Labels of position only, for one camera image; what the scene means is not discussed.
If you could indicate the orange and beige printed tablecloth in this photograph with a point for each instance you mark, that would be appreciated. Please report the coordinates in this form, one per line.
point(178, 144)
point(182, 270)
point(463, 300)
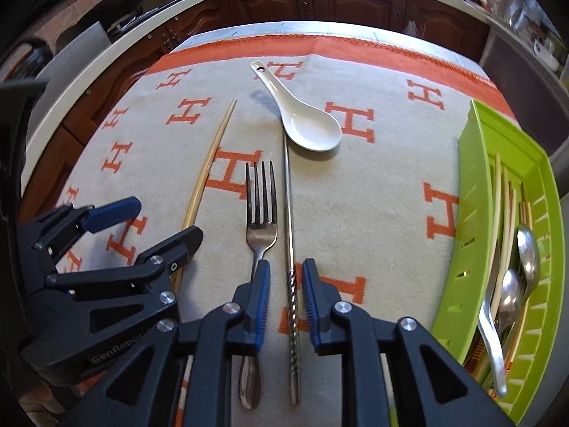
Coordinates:
point(378, 187)

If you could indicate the metal fork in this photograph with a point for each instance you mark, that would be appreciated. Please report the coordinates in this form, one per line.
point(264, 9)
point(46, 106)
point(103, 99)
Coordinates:
point(261, 231)

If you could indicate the silver cabinet with frosted doors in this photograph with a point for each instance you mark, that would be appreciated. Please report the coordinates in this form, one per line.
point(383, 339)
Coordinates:
point(520, 89)

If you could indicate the black gas stove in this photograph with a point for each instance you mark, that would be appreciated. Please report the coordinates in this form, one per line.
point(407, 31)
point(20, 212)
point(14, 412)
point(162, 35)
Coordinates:
point(129, 22)

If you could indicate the golden brown chopstick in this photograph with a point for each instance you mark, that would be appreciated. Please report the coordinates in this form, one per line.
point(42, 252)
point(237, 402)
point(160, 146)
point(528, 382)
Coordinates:
point(209, 164)

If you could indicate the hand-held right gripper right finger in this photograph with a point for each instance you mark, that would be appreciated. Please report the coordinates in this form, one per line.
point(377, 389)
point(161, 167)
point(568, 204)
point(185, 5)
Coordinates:
point(312, 302)

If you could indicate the stainless steel panel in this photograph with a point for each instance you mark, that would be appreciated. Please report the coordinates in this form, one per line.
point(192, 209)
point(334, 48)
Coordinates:
point(75, 58)

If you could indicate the twisted metal chopstick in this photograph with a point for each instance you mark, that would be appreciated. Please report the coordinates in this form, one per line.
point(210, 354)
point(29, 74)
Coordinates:
point(291, 231)

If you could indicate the white ceramic spoon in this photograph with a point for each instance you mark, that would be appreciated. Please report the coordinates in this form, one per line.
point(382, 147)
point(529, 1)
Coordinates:
point(311, 126)

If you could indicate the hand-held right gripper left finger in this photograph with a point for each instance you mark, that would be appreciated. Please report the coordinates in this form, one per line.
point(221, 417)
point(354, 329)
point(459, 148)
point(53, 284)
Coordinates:
point(262, 302)

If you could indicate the hanging plastic bag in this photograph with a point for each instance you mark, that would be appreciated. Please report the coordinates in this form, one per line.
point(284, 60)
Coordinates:
point(411, 29)

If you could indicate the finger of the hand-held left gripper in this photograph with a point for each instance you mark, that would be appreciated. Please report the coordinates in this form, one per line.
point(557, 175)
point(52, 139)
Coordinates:
point(178, 244)
point(115, 211)

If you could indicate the green plastic tray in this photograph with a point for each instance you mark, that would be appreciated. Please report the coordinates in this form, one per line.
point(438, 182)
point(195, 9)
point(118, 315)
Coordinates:
point(466, 213)

